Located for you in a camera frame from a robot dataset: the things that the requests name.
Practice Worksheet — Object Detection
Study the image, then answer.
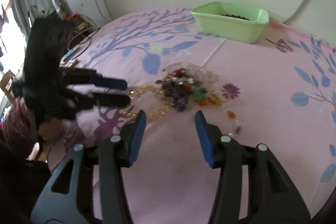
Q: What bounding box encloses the purple bead bracelet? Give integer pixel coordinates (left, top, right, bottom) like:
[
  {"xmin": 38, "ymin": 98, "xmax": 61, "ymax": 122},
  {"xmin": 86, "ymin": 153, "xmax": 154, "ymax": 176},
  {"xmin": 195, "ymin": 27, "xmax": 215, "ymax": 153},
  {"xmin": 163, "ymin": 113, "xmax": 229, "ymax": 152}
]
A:
[{"xmin": 159, "ymin": 79, "xmax": 195, "ymax": 112}]

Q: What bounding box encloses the clear crystal bracelet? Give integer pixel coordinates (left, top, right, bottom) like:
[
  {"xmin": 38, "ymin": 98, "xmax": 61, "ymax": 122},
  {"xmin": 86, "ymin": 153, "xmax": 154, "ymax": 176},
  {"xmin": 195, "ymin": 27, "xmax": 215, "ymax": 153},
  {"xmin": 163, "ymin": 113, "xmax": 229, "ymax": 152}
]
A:
[{"xmin": 162, "ymin": 62, "xmax": 220, "ymax": 85}]

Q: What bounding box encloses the colourful gemstone bracelet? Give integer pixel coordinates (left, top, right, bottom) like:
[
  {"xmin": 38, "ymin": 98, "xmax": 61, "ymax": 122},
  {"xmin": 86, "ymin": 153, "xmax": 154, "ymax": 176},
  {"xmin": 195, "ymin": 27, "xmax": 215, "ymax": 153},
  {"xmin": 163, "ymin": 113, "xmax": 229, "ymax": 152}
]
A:
[{"xmin": 154, "ymin": 69, "xmax": 244, "ymax": 136}]

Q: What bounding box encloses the person's left hand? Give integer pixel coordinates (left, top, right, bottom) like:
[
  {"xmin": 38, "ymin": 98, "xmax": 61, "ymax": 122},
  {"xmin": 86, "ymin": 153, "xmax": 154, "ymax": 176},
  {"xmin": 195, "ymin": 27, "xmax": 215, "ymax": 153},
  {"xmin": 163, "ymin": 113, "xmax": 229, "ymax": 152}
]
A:
[{"xmin": 1, "ymin": 97, "xmax": 63, "ymax": 159}]

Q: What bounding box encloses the pink tree-print bedsheet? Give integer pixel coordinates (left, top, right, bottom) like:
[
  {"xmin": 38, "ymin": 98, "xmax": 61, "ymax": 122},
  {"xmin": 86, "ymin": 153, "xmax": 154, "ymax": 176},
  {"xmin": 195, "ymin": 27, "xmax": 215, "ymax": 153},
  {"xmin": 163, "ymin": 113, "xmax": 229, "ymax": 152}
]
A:
[{"xmin": 47, "ymin": 7, "xmax": 336, "ymax": 224}]

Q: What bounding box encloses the green plastic tray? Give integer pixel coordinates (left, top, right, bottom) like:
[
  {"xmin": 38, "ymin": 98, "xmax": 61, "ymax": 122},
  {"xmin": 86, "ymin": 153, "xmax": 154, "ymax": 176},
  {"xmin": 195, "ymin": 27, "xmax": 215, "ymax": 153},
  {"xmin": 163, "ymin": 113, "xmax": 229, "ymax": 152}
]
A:
[{"xmin": 190, "ymin": 2, "xmax": 269, "ymax": 44}]

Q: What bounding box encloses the cluttered wire pile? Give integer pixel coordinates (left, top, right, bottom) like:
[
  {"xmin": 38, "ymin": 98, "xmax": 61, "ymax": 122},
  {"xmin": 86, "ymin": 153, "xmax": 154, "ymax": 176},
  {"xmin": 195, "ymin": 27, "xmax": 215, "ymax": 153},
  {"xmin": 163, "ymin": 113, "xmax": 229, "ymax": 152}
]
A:
[{"xmin": 28, "ymin": 4, "xmax": 102, "ymax": 49}]

